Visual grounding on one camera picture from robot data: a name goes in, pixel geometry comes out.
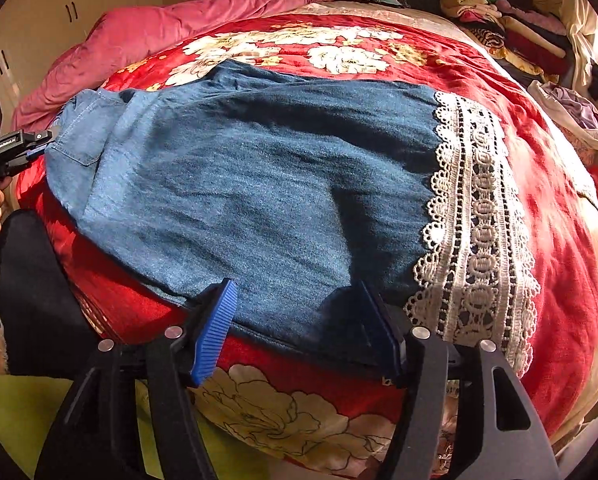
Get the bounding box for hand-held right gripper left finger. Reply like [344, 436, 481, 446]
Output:
[34, 278, 240, 480]

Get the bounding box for white bag of purple clothes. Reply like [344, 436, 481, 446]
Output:
[527, 80, 598, 151]

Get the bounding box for blue denim pants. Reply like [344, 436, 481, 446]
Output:
[44, 59, 542, 381]

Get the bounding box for red floral blanket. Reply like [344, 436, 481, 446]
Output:
[14, 12, 598, 480]

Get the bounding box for pink duvet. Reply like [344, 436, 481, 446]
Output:
[12, 0, 335, 131]

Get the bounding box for green cloth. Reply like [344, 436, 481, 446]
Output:
[0, 280, 260, 480]

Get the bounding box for beige wardrobe doors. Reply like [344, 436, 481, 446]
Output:
[0, 0, 200, 126]

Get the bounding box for cream curtain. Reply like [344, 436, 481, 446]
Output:
[561, 0, 598, 101]

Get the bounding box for person's black clothing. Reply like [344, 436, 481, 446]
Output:
[0, 210, 100, 376]

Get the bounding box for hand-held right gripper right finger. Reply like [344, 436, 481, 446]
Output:
[356, 280, 562, 480]

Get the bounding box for pile of folded clothes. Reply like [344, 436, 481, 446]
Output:
[439, 0, 574, 86]

